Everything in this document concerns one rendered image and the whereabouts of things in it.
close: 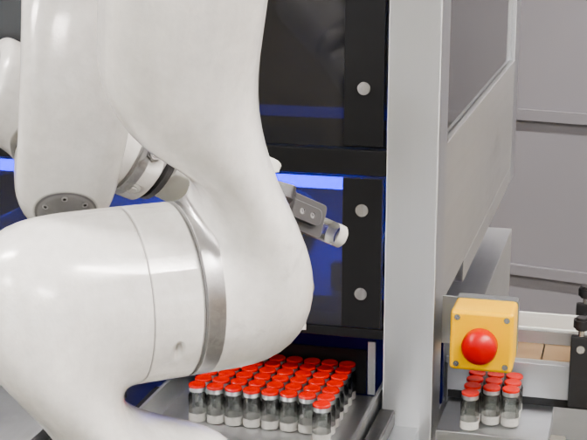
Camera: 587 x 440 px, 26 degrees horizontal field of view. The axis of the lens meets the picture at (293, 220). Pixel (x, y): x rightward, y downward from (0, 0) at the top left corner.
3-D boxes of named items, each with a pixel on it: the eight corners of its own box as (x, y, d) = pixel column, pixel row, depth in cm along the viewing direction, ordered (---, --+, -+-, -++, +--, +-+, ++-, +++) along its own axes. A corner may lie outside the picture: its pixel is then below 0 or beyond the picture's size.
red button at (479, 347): (464, 354, 147) (465, 322, 146) (499, 358, 146) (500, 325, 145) (459, 366, 143) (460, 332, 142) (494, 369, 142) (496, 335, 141)
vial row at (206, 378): (198, 408, 155) (197, 373, 154) (341, 422, 151) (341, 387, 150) (192, 415, 153) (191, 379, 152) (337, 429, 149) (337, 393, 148)
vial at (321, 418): (314, 436, 147) (314, 398, 146) (333, 437, 147) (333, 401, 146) (309, 443, 145) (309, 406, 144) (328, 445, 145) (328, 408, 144)
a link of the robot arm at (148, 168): (162, 88, 104) (193, 102, 106) (113, 106, 112) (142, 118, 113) (136, 183, 102) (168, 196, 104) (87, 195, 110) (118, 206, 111)
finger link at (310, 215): (286, 177, 111) (344, 203, 115) (265, 182, 114) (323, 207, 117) (277, 211, 111) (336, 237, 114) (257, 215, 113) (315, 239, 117)
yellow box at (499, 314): (457, 348, 154) (459, 292, 152) (517, 354, 152) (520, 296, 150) (448, 370, 147) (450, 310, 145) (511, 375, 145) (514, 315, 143)
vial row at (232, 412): (192, 415, 153) (191, 379, 152) (337, 430, 149) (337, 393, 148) (186, 422, 151) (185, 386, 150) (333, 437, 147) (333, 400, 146)
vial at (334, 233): (332, 249, 120) (296, 233, 118) (336, 227, 121) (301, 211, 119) (346, 247, 119) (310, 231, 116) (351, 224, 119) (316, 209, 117)
